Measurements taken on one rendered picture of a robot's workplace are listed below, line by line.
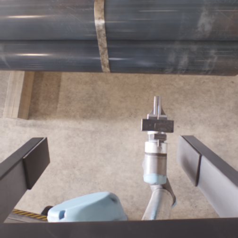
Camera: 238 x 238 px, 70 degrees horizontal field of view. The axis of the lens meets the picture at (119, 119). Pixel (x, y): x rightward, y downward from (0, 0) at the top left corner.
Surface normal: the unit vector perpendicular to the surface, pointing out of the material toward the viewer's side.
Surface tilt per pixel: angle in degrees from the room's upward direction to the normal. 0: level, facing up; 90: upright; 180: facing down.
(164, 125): 0
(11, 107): 0
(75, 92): 0
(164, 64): 56
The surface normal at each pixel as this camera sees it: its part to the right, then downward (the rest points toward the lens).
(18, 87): -0.10, -0.15
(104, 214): 0.58, -0.39
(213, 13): -0.11, 0.43
